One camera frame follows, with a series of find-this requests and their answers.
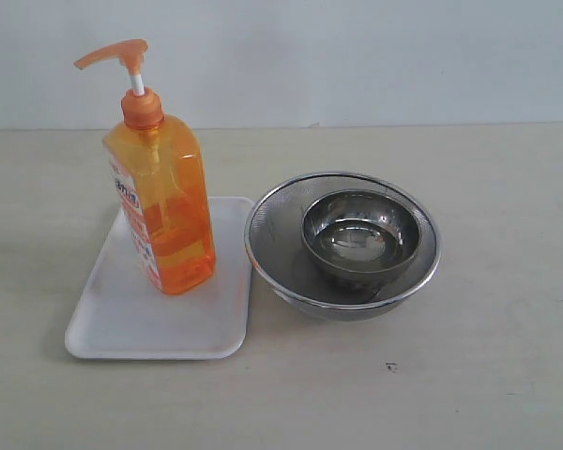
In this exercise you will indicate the large steel mesh basin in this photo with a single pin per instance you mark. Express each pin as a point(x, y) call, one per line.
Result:
point(274, 245)

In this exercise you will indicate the small stainless steel bowl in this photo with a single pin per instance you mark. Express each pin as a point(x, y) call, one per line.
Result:
point(360, 237)

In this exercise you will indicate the white rectangular plastic tray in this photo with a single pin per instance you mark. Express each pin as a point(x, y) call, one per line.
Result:
point(121, 315)

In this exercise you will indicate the orange pump soap bottle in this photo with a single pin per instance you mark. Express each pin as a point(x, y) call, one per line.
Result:
point(159, 177)

